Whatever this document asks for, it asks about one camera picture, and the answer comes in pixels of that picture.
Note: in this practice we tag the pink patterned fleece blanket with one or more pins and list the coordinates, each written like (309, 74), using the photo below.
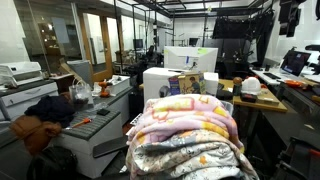
(164, 117)

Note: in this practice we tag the large white cardboard box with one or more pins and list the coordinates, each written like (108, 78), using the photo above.
(155, 78)

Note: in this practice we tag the colourful wooden blocks box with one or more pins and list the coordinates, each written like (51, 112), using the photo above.
(187, 83)

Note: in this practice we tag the floral quilt blanket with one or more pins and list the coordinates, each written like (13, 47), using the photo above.
(190, 155)

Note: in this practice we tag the white cabinet with grey mat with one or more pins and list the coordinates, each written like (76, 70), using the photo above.
(81, 140)

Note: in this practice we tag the clear plastic bag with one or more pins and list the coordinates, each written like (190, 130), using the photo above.
(81, 95)

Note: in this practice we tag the white hard hat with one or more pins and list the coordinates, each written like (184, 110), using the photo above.
(251, 85)

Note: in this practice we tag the dark navy garment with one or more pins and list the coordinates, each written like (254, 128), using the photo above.
(55, 109)

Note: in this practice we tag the wooden table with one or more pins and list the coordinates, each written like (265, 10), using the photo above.
(266, 100)

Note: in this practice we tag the black backpack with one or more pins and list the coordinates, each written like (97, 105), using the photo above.
(53, 163)

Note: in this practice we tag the brown jacket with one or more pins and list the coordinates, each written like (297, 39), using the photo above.
(35, 134)

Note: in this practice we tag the open laptop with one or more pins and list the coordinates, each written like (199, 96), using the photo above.
(292, 65)

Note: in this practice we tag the white printer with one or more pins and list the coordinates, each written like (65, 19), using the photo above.
(20, 73)

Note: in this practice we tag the orange cordless drill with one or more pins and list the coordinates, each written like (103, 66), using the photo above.
(104, 93)

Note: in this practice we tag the orange handled tool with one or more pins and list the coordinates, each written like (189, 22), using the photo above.
(84, 121)

